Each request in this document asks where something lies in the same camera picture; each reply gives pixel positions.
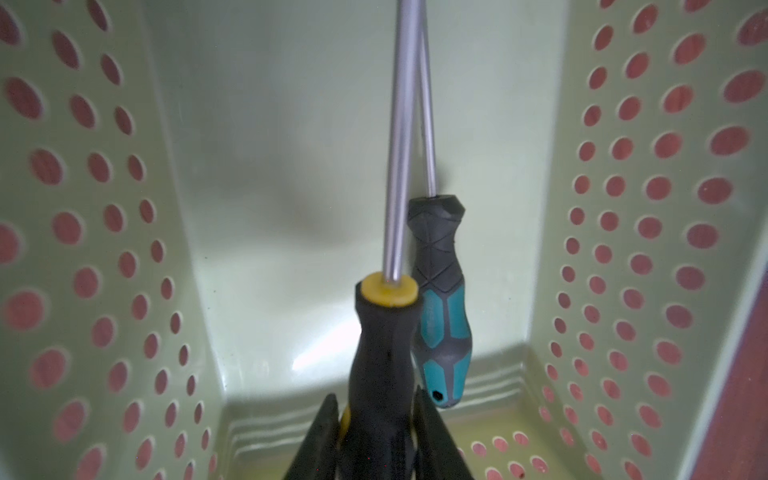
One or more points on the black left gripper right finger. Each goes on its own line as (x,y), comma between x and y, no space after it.
(437,455)

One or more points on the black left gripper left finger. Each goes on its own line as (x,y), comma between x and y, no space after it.
(317,455)

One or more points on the black yellow screwdriver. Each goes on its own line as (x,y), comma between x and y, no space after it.
(377,443)

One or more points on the teal and grey screwdriver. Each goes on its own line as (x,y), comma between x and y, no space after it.
(443,344)

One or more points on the light green perforated plastic bin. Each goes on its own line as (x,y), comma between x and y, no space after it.
(190,191)

